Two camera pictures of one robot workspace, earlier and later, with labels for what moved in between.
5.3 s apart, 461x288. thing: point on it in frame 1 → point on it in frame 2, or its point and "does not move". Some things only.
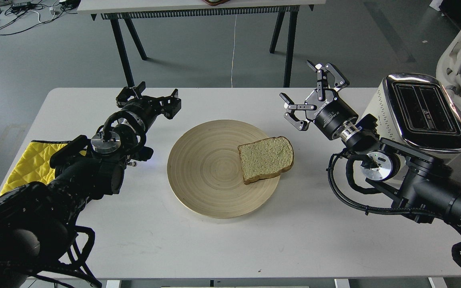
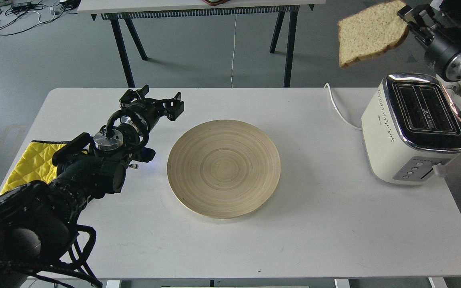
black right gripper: [323, 107] → [443, 41]
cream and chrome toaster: [416, 111] does not move
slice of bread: [265, 158] → [371, 31]
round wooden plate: [205, 172] does not move
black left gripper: [147, 108] does not move
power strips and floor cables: [18, 16] does not move
